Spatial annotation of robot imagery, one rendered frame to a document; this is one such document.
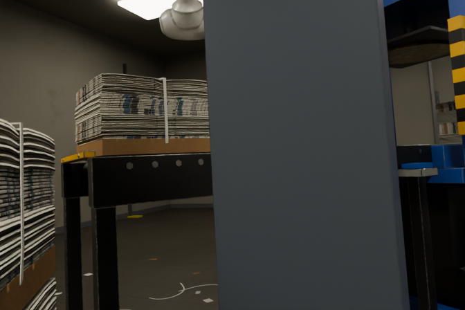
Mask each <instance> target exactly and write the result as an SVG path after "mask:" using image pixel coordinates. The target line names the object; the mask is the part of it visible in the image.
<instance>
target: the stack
mask: <svg viewBox="0 0 465 310"><path fill-rule="evenodd" d="M12 125H20V128H18V129H16V128H15V127H13V126H12ZM54 149H55V143H54V140H53V139H52V138H50V137H49V136H47V135H45V134H43V133H41V132H38V131H35V130H32V129H29V128H23V123H22V122H12V123H9V122H8V121H5V120H2V119H0V291H1V290H2V289H3V288H4V287H5V286H6V285H7V284H8V283H10V282H11V281H12V280H13V279H15V278H16V277H17V276H18V275H19V274H20V285H21V284H22V282H23V277H24V270H26V269H27V268H28V267H29V266H30V265H31V264H33V263H34V262H36V261H37V260H38V259H39V258H40V257H41V256H43V255H44V254H45V253H46V252H47V251H49V250H50V249H51V248H52V247H53V245H54V243H53V240H54V239H55V228H54V225H55V220H54V216H55V213H53V211H54V210H55V207H54V202H51V201H54V199H52V198H53V195H55V193H54V192H55V191H54V189H55V188H53V187H55V186H54V185H45V184H51V183H54V181H53V180H52V179H48V178H54V176H51V175H55V173H51V172H55V168H54V165H52V164H55V161H54V160H55V157H54V156H52V154H54V153H55V151H54ZM52 204H53V205H52ZM55 287H56V282H55V277H52V278H49V279H48V280H47V282H46V283H45V284H44V285H43V286H42V287H41V289H40V290H38V292H37V293H36V294H35V295H34V296H33V297H32V298H31V300H30V301H29V302H28V303H27V304H26V306H25V307H24V308H23V309H22V310H57V307H56V308H55V305H56V299H57V297H53V296H54V294H55V293H56V289H55Z"/></svg>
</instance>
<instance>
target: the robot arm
mask: <svg viewBox="0 0 465 310"><path fill-rule="evenodd" d="M159 22H160V26H161V30H162V32H163V34H164V35H166V36H167V37H169V38H172V39H178V40H201V39H205V35H204V21H203V4H202V3H201V2H200V1H199V0H176V1H175V2H174V3H173V4H172V8H168V9H167V10H165V11H164V12H162V13H161V16H160V17H159Z"/></svg>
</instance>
